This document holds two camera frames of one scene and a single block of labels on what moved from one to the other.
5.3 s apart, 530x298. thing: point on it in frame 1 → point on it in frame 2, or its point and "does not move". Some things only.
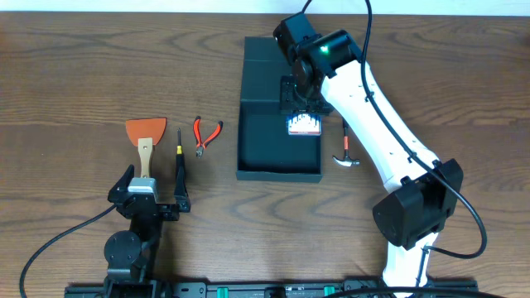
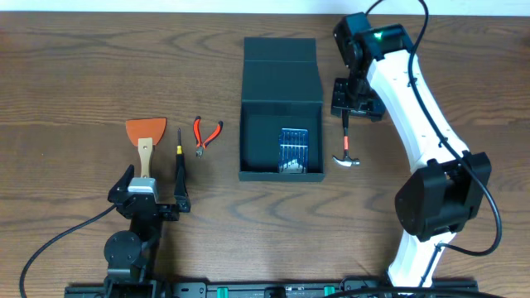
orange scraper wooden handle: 145,133 does not move
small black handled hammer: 346,161 does not move
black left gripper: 155,209 does not move
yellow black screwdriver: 180,157 does not move
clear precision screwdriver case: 303,125 → 293,151
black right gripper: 288,100 → 374,112
